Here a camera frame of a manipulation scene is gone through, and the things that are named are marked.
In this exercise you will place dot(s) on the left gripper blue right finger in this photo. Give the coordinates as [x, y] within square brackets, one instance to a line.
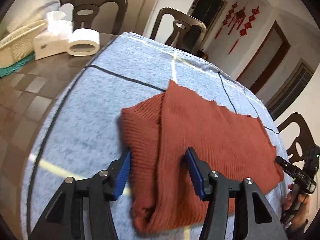
[198, 171]

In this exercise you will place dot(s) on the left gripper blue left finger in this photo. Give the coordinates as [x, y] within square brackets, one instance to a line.
[123, 165]

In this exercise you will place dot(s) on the rust red knit sweater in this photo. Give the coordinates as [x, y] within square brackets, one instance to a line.
[158, 132]

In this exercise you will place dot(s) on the dark chair right side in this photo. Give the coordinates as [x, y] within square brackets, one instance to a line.
[304, 139]

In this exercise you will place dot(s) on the blue checked table cloth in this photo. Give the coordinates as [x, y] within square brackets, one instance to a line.
[81, 134]

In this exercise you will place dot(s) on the white tape roll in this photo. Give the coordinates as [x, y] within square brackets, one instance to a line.
[83, 42]

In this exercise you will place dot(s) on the dark chair at far end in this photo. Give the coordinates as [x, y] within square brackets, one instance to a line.
[181, 25]

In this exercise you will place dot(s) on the white tissue box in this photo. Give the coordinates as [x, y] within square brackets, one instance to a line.
[55, 37]

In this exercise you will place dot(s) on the teal crochet mat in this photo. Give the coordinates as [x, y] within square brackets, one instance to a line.
[10, 69]

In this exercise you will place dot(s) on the red Chinese knot decoration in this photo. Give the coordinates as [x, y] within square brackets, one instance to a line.
[238, 20]

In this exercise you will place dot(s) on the cream woven basket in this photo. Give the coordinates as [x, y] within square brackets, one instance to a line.
[19, 43]

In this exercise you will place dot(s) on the dark chair far left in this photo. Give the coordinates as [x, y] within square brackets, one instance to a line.
[84, 12]

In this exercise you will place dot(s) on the white plastic bag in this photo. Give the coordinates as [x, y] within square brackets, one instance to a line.
[23, 12]

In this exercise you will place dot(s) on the black tracking camera box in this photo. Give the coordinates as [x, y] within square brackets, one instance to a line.
[311, 164]

